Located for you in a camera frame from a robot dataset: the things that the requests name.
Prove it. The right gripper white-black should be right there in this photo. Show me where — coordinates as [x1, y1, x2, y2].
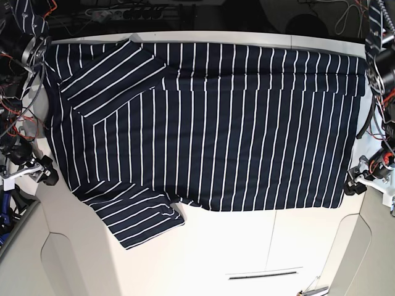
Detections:
[1, 155, 59, 186]

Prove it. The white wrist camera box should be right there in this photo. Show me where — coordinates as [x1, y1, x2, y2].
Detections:
[3, 179, 15, 191]
[382, 194, 394, 213]

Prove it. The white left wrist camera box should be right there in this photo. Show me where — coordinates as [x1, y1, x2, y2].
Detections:
[382, 194, 394, 213]

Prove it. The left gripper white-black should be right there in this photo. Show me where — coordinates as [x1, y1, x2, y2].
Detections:
[344, 155, 394, 196]

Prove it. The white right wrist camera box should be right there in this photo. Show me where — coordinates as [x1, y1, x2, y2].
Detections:
[3, 179, 15, 191]

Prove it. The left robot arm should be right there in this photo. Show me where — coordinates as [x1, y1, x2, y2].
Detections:
[344, 1, 394, 198]

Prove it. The metal tool at bottom edge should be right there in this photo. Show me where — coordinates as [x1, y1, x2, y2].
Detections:
[296, 276, 330, 296]

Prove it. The navy white-striped T-shirt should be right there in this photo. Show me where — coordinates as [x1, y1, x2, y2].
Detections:
[43, 39, 368, 249]

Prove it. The white power strip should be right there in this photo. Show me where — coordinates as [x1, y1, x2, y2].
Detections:
[85, 7, 165, 22]

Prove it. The black round stool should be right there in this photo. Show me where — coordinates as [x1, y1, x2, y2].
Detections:
[285, 14, 329, 38]

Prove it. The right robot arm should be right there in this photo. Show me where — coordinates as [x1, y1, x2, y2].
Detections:
[1, 1, 59, 186]

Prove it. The beige panel right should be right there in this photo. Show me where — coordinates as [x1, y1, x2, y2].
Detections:
[317, 189, 394, 295]

